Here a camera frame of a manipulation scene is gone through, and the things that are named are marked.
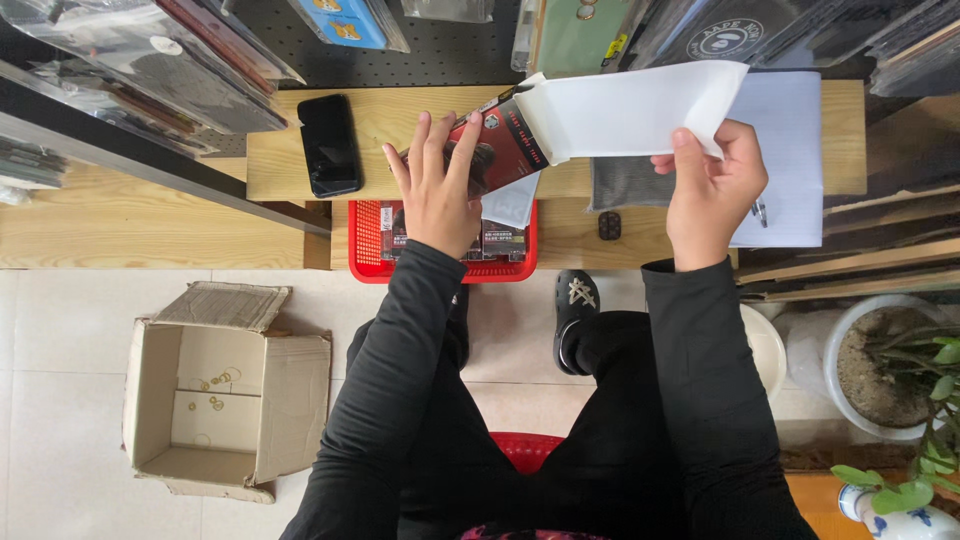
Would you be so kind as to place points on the black clog shoe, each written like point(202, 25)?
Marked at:
point(575, 319)

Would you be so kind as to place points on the row of black case packets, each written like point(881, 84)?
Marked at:
point(810, 34)

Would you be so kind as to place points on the small black hinge piece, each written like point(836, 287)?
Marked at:
point(610, 226)

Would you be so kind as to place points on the low wooden counter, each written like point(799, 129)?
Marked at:
point(150, 232)

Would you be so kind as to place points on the raised wooden shelf board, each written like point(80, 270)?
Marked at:
point(390, 105)

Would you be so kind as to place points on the stack of flat packets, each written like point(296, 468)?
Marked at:
point(26, 169)

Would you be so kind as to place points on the white paper sleeve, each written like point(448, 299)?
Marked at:
point(622, 112)

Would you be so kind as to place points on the rack of clear wrapped packets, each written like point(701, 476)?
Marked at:
point(150, 67)

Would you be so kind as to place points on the blue and white vase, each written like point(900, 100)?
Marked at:
point(900, 521)

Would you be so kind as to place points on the grey metal rail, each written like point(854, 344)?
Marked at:
point(150, 154)

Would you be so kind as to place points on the silver pen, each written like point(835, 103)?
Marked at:
point(760, 212)

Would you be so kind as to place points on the grey cloth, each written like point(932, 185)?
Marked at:
point(626, 184)

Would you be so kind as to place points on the red plastic basket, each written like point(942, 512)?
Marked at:
point(366, 240)

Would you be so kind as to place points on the green case packet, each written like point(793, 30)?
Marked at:
point(577, 37)

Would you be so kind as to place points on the white plant pot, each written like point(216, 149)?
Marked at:
point(836, 360)

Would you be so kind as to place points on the clear plastic bag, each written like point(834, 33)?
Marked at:
point(802, 352)

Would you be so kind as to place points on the open cardboard box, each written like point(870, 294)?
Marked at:
point(217, 390)

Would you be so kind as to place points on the red and black product box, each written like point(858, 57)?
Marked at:
point(510, 146)

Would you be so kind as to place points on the black pegboard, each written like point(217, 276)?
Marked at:
point(450, 56)

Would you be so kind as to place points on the person's left hand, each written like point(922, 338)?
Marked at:
point(439, 206)

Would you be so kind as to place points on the person's right hand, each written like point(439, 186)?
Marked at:
point(716, 199)

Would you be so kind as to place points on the person's black trousers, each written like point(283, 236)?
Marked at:
point(585, 450)

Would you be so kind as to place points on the green leafy plant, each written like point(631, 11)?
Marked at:
point(926, 420)

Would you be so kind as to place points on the stack of white sheets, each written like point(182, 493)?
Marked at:
point(791, 150)

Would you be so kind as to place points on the white plastic bucket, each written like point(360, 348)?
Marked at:
point(765, 349)

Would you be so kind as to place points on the black smartphone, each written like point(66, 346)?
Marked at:
point(330, 146)

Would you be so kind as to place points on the clear hanging packet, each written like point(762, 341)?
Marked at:
point(448, 7)

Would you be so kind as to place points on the black product packet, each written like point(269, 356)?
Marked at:
point(504, 241)
point(394, 229)

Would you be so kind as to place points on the blue cartoon case packet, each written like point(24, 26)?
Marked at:
point(345, 19)

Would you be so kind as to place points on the wooden boards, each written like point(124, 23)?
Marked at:
point(892, 225)

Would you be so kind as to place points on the rubber bands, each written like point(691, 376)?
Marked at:
point(214, 386)

